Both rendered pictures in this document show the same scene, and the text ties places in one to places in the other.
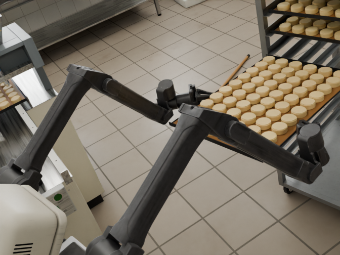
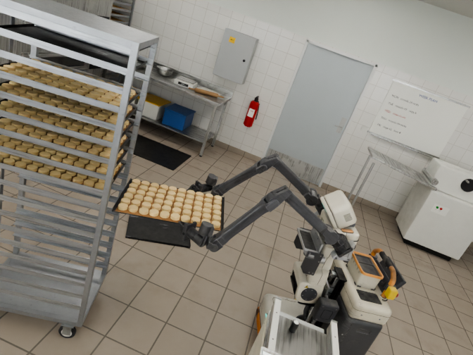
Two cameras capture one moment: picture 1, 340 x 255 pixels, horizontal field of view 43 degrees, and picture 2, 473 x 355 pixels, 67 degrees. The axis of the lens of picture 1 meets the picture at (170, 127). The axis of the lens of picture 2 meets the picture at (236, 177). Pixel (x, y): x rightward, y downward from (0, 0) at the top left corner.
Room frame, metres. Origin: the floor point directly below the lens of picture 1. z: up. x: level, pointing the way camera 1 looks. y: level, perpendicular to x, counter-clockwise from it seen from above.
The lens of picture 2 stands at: (2.77, 0.72, 2.05)
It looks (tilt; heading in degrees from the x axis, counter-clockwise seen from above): 23 degrees down; 207
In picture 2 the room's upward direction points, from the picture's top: 20 degrees clockwise
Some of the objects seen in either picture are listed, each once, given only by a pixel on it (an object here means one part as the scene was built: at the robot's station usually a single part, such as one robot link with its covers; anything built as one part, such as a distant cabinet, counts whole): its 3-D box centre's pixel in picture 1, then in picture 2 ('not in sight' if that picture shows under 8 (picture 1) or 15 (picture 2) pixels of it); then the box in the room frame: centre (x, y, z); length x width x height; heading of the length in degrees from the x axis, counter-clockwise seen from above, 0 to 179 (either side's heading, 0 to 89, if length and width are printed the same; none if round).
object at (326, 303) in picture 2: not in sight; (311, 296); (0.72, 0.50, 0.62); 0.28 x 0.27 x 0.25; 36
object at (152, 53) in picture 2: not in sight; (126, 173); (1.27, -0.77, 0.97); 0.03 x 0.03 x 1.70; 36
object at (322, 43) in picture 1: (310, 52); (41, 220); (1.80, -0.77, 0.78); 0.64 x 0.03 x 0.03; 126
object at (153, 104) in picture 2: not in sight; (153, 107); (-1.48, -3.23, 0.36); 0.46 x 0.38 x 0.26; 20
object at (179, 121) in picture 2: not in sight; (178, 117); (-1.64, -2.81, 0.36); 0.46 x 0.38 x 0.26; 22
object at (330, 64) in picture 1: (311, 83); (38, 247); (1.80, -0.77, 0.60); 0.64 x 0.03 x 0.03; 126
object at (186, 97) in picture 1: (185, 99); (192, 233); (1.40, -0.09, 0.99); 0.07 x 0.07 x 0.10; 81
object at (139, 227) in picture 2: not in sight; (159, 229); (0.38, -1.07, 0.01); 0.60 x 0.40 x 0.03; 134
